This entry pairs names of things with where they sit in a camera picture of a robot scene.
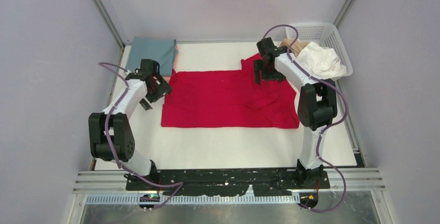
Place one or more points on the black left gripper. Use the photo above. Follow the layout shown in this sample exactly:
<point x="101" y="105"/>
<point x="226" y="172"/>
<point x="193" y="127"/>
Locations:
<point x="163" y="89"/>

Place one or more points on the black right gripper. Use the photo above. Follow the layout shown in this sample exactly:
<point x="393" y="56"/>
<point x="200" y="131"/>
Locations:
<point x="259" y="66"/>

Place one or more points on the red t-shirt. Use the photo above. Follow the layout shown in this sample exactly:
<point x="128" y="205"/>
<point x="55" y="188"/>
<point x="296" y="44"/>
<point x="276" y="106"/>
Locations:
<point x="217" y="99"/>

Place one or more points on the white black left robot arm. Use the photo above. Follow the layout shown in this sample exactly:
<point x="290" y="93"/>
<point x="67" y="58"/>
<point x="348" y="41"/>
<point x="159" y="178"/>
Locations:
<point x="110" y="134"/>

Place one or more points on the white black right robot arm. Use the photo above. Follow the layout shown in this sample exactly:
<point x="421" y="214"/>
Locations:
<point x="317" y="105"/>

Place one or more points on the folded pink t-shirt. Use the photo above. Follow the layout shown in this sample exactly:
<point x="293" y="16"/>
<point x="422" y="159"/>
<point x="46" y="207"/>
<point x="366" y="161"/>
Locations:
<point x="169" y="71"/>

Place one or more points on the beige t-shirt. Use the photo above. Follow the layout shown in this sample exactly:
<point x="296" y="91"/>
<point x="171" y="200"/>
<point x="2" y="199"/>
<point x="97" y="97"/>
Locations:
<point x="296" y="47"/>

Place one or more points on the folded teal t-shirt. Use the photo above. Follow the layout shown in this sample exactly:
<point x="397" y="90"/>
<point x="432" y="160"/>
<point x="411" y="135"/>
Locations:
<point x="160" y="50"/>

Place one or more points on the white plastic laundry basket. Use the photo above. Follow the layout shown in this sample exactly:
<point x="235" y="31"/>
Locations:
<point x="325" y="35"/>

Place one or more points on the white t-shirt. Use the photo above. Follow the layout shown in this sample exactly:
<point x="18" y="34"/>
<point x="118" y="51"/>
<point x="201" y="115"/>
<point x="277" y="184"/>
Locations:
<point x="323" y="62"/>

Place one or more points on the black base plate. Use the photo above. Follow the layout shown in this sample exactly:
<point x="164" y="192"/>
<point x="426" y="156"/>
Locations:
<point x="278" y="181"/>

